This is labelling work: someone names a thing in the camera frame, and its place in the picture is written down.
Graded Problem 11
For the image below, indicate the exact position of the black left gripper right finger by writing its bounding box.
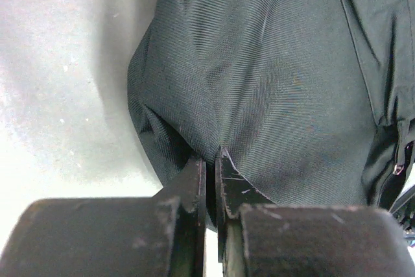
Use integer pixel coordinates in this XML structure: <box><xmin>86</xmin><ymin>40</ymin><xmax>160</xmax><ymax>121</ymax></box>
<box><xmin>215</xmin><ymin>150</ymin><xmax>414</xmax><ymax>276</ymax></box>

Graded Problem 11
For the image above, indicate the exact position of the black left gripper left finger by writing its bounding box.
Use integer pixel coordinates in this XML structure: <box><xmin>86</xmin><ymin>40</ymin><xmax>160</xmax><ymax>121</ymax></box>
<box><xmin>1</xmin><ymin>158</ymin><xmax>206</xmax><ymax>277</ymax></box>

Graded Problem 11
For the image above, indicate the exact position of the black student backpack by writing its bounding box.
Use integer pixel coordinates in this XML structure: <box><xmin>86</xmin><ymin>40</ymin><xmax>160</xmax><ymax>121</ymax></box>
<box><xmin>128</xmin><ymin>0</ymin><xmax>414</xmax><ymax>210</ymax></box>

